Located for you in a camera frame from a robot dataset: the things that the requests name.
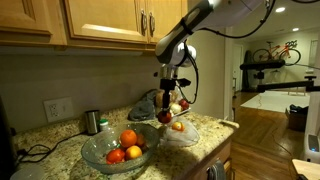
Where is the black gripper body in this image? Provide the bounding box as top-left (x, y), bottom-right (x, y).
top-left (161, 88), bottom-right (172, 104)

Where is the dark red apple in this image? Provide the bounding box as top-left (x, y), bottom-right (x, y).
top-left (178, 98), bottom-right (190, 111)

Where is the clear glass bowl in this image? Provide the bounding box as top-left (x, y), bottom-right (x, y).
top-left (80, 122), bottom-right (161, 175)

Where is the clear bag of bread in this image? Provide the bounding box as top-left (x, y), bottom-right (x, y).
top-left (154, 89), bottom-right (179, 108)

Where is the white flat tray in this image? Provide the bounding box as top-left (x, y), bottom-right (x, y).
top-left (155, 107), bottom-right (192, 121)

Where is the grey crumpled cloth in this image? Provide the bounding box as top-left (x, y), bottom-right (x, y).
top-left (128, 88), bottom-right (158, 122)

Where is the yellow citrus fruit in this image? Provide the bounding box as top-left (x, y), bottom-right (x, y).
top-left (171, 121), bottom-right (186, 132)

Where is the small orange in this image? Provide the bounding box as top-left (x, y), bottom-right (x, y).
top-left (135, 133), bottom-right (147, 149)

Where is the large orange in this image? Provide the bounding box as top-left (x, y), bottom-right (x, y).
top-left (119, 129), bottom-right (138, 149)

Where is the yellowish orange fruit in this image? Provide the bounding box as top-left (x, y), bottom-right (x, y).
top-left (125, 145), bottom-right (143, 161)

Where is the small bottle green cap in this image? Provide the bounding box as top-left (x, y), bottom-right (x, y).
top-left (99, 118), bottom-right (110, 132)

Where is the red tomato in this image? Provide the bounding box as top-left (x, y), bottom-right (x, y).
top-left (105, 148), bottom-right (126, 165)

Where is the light wood base cabinet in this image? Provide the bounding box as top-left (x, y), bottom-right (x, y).
top-left (176, 136), bottom-right (234, 180)

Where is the stainless steel cup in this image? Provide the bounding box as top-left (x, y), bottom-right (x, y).
top-left (84, 109), bottom-right (101, 136)

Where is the white interior door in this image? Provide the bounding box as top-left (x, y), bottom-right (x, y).
top-left (232, 43), bottom-right (245, 93)

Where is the light wood upper cabinet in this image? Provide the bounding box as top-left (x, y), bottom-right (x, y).
top-left (0, 0), bottom-right (189, 56)

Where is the light wood cabinet door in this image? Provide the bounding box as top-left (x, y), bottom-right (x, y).
top-left (63, 0), bottom-right (149, 45)
top-left (145, 0), bottom-right (189, 48)
top-left (0, 0), bottom-right (68, 47)

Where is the grey hanging towel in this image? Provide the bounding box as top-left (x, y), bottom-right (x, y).
top-left (208, 160), bottom-right (227, 180)

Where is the tall black bag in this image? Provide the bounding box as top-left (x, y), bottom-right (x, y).
top-left (244, 49), bottom-right (256, 92)

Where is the white floor rug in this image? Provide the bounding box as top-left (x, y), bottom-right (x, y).
top-left (240, 90), bottom-right (311, 114)

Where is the orange bicycle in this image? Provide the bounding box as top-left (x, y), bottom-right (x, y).
top-left (252, 39), bottom-right (302, 66)

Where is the dark brown storage box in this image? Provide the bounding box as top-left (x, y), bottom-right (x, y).
top-left (285, 103), bottom-right (309, 132)

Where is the light wooden table top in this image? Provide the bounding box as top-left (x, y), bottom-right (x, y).
top-left (292, 158), bottom-right (320, 180)

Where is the black countertop appliance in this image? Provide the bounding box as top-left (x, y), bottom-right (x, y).
top-left (0, 96), bottom-right (19, 172)

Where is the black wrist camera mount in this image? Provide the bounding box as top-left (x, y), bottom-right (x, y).
top-left (159, 77), bottom-right (192, 91)

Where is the dark metal cabinet handle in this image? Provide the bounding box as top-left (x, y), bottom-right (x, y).
top-left (148, 11), bottom-right (156, 38)
top-left (139, 9), bottom-right (148, 37)

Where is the black stereo camera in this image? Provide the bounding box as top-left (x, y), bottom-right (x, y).
top-left (239, 59), bottom-right (287, 81)

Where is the white wall outlet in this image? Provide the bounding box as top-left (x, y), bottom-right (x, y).
top-left (43, 96), bottom-right (75, 124)

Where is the black power cord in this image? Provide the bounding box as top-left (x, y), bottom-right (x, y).
top-left (16, 131), bottom-right (88, 164)

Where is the black camera stand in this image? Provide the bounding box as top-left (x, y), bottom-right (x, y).
top-left (256, 75), bottom-right (320, 93)

